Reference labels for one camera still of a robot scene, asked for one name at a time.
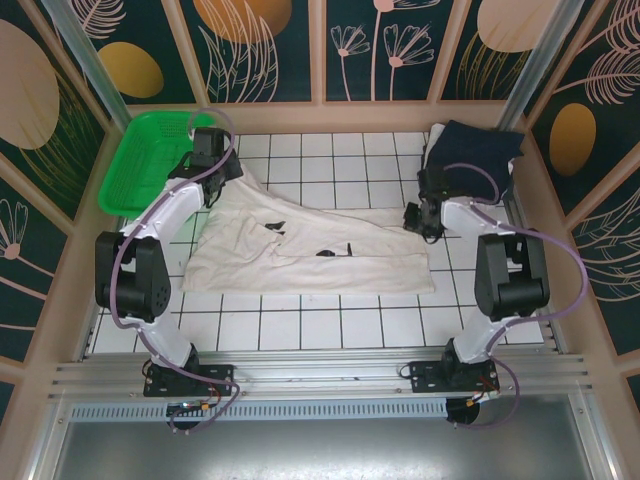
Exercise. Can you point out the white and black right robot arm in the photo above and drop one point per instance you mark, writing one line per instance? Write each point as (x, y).
(515, 280)

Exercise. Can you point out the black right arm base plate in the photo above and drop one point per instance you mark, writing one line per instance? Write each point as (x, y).
(425, 375)

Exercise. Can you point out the aluminium frame post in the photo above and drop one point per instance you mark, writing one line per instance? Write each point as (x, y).
(95, 65)
(540, 60)

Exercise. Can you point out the grey metal panel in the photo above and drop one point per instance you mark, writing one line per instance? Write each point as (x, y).
(320, 450)

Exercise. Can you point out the white t-shirt with robot print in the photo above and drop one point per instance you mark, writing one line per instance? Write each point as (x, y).
(360, 265)

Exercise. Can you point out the folded navy t-shirt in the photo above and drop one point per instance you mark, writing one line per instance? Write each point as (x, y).
(475, 145)

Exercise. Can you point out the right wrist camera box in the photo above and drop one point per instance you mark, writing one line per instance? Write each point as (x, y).
(432, 181)

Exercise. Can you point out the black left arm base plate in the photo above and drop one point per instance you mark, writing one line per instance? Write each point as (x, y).
(220, 375)

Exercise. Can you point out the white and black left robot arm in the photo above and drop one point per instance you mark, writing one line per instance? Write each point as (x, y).
(150, 280)

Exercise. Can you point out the green plastic basket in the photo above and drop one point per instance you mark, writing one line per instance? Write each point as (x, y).
(145, 165)

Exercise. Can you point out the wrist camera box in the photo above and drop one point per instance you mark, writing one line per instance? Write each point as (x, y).
(432, 181)
(207, 144)

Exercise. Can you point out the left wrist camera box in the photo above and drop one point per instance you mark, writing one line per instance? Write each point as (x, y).
(207, 144)

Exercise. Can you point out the aluminium mounting rail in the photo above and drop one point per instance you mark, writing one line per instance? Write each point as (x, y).
(320, 372)

